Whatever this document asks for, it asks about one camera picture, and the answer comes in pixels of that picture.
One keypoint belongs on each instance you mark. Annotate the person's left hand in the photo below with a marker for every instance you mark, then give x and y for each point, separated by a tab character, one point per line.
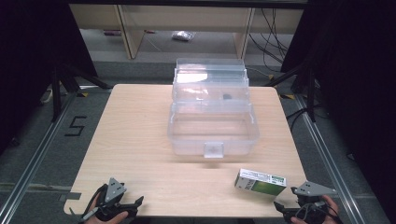
109	220

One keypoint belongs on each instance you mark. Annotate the black metal stand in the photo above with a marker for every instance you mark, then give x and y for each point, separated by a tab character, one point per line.
309	90
56	93

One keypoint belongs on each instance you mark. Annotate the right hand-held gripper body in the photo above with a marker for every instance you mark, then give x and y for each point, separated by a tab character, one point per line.
313	189

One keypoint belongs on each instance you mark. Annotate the clear plastic bag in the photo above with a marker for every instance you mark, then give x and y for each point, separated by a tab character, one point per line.
183	35

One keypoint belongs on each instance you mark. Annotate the aluminium floor rail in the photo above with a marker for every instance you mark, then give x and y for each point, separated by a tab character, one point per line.
327	155
34	158

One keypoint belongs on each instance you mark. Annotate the clear plastic storage box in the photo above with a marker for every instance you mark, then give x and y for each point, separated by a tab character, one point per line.
213	124

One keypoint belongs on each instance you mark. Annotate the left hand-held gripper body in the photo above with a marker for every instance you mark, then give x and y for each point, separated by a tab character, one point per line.
113	188

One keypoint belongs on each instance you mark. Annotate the person's right hand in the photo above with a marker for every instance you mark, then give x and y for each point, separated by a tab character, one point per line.
332	207

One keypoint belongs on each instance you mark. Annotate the green and white carton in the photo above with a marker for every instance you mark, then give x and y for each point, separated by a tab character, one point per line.
260	183

